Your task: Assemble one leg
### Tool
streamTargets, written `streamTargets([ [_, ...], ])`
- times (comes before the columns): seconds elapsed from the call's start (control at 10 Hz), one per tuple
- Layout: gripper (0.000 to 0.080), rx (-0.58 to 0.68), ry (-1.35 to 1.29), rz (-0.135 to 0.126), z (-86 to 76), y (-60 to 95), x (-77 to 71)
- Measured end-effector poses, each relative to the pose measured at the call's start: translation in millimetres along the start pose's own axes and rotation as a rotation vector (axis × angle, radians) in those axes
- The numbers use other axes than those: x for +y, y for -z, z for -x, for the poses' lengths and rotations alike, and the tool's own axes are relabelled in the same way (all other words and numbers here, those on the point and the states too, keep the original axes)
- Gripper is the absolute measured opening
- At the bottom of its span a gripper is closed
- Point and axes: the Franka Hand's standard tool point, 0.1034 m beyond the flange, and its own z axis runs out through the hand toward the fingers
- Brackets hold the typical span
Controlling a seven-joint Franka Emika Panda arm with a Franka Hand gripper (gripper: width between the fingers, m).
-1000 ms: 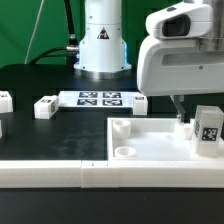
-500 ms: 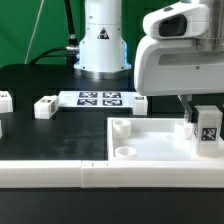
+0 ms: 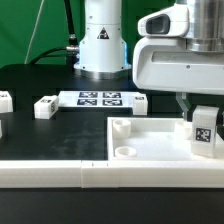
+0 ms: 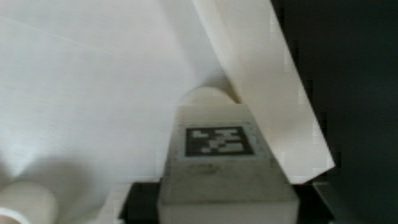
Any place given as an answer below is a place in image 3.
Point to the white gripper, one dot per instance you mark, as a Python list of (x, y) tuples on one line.
[(164, 64)]

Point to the white square tabletop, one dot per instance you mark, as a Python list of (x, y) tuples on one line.
[(154, 139)]

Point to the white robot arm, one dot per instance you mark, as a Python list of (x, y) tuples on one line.
[(103, 52)]

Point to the white base tag plate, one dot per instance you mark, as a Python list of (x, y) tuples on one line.
[(98, 99)]

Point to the white obstacle fence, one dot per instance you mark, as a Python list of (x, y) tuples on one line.
[(35, 173)]

